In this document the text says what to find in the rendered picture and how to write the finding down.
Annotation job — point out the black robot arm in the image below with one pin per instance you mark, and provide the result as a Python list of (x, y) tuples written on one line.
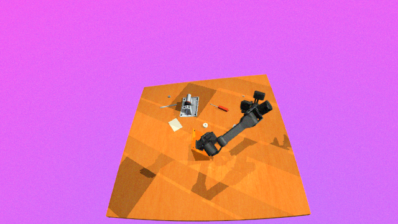
[(250, 119)]

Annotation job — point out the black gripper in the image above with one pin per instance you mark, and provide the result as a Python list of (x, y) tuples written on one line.
[(258, 96)]

